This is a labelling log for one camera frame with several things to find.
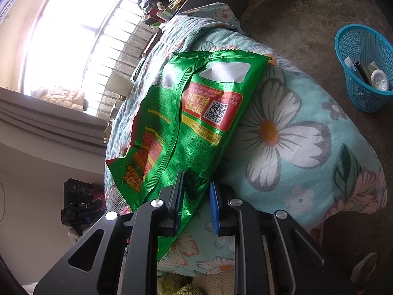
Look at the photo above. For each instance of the white printed packet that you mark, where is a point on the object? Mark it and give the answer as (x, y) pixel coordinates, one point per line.
(118, 201)

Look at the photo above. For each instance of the pale slipper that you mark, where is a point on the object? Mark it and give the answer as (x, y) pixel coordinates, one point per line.
(365, 267)

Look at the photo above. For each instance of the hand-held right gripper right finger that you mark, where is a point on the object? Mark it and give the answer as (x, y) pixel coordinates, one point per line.
(214, 206)

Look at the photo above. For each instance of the white paper cup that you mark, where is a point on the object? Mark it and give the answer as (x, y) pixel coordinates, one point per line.
(118, 83)

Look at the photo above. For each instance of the green snack bag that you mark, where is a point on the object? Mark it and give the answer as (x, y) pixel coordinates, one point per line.
(190, 113)

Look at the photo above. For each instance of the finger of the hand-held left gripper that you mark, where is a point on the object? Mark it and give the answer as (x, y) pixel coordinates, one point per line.
(90, 205)
(88, 219)

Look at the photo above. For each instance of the gold snack wrapper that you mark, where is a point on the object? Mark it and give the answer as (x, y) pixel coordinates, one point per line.
(108, 130)

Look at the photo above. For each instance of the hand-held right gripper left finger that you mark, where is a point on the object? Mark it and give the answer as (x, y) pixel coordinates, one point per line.
(172, 209)

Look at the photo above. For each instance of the floral teal blanket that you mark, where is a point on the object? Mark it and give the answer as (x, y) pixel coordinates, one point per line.
(291, 144)

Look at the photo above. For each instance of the white round lid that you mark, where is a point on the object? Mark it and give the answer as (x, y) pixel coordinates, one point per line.
(380, 80)

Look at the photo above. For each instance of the green fluffy cloth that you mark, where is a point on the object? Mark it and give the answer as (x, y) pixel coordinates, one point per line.
(176, 285)

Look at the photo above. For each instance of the grey curtain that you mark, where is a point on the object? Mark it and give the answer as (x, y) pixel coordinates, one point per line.
(46, 119)

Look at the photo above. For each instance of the blue plastic mesh basket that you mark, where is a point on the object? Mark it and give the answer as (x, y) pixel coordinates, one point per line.
(353, 89)

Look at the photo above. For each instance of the metal window railing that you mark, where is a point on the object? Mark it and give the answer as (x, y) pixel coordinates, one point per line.
(122, 52)

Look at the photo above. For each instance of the quilted hanging garment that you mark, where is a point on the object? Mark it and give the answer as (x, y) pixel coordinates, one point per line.
(58, 96)

